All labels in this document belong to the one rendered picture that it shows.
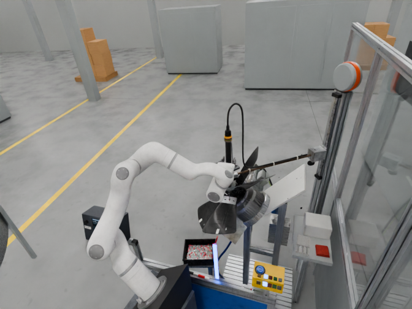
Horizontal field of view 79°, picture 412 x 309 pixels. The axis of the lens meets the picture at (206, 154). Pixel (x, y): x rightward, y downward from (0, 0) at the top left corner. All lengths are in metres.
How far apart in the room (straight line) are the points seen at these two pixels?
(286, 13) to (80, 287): 6.31
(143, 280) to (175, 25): 8.02
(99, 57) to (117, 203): 8.38
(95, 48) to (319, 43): 6.61
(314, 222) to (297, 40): 5.45
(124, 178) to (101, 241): 0.32
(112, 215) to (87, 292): 1.72
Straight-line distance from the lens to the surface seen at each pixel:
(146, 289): 1.43
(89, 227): 1.75
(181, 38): 8.78
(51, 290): 3.15
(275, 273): 1.50
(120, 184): 1.21
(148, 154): 1.22
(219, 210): 1.61
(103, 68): 9.48
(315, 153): 1.74
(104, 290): 2.90
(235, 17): 13.51
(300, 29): 6.81
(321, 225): 1.90
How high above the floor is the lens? 2.33
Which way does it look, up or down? 33 degrees down
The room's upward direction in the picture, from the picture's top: 5 degrees counter-clockwise
